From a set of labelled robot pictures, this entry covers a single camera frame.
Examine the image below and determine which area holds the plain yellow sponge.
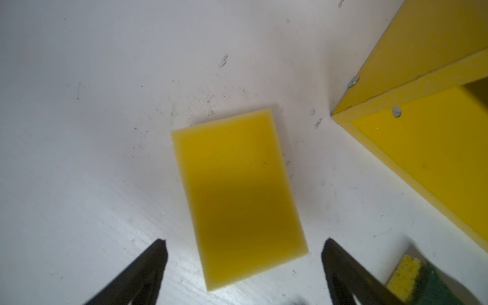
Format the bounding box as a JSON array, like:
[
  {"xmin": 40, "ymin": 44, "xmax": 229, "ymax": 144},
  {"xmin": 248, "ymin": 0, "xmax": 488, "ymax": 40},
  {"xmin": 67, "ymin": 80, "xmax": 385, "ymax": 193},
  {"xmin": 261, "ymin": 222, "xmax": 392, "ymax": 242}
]
[{"xmin": 171, "ymin": 109, "xmax": 308, "ymax": 291}]

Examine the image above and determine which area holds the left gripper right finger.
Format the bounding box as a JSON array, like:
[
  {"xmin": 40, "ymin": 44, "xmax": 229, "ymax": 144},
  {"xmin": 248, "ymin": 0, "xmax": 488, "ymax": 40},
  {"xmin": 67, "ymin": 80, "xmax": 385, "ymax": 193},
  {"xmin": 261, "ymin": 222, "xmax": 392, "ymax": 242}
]
[{"xmin": 322, "ymin": 238, "xmax": 403, "ymax": 304}]

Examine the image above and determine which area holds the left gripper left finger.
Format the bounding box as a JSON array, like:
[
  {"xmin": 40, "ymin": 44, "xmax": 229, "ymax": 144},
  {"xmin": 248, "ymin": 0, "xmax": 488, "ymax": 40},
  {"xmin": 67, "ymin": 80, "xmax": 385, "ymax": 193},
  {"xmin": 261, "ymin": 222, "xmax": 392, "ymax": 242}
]
[{"xmin": 87, "ymin": 239, "xmax": 169, "ymax": 304}]

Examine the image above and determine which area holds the yellow shelf unit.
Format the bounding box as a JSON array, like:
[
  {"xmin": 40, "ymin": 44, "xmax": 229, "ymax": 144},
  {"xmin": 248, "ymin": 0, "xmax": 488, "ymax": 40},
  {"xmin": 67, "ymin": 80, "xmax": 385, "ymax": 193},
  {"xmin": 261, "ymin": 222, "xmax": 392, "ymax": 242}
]
[{"xmin": 332, "ymin": 1, "xmax": 487, "ymax": 249}]

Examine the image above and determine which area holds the dark green wavy sponge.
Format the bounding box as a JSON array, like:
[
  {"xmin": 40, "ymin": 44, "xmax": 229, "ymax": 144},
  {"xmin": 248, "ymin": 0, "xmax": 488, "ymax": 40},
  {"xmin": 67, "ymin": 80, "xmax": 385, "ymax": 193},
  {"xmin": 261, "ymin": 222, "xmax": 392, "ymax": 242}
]
[{"xmin": 386, "ymin": 254, "xmax": 463, "ymax": 305}]

